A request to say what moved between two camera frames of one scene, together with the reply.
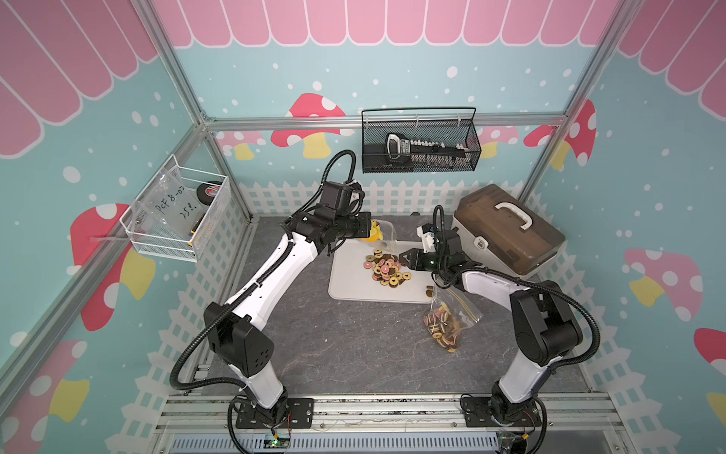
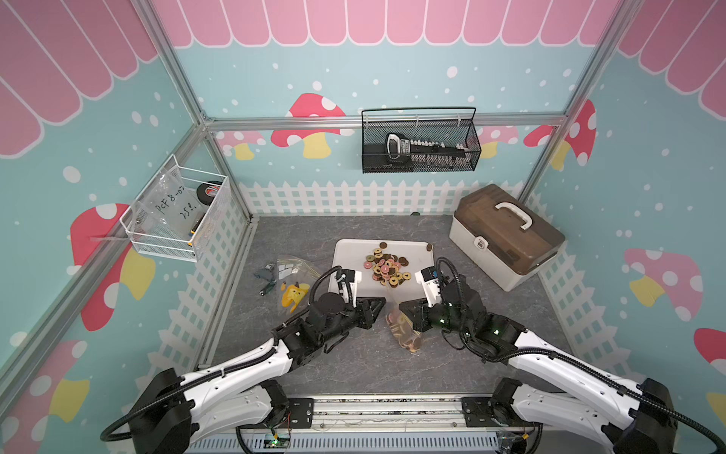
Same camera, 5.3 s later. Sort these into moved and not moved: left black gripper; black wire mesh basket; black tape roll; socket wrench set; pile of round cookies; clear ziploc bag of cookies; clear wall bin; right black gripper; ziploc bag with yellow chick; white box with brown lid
Moved: ziploc bag with yellow chick; right black gripper; clear ziploc bag of cookies; left black gripper
Not moved: socket wrench set; black tape roll; pile of round cookies; black wire mesh basket; clear wall bin; white box with brown lid
